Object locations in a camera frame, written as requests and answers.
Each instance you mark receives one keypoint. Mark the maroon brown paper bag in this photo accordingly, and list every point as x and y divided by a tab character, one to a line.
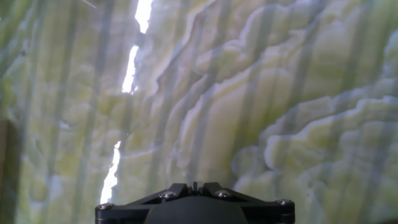
7	171

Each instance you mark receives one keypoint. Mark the green marble pattern mat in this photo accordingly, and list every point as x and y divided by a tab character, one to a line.
217	109

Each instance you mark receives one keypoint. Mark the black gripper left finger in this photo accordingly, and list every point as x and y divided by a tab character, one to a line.
130	208

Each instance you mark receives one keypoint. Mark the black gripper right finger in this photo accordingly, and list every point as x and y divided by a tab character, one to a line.
261	208

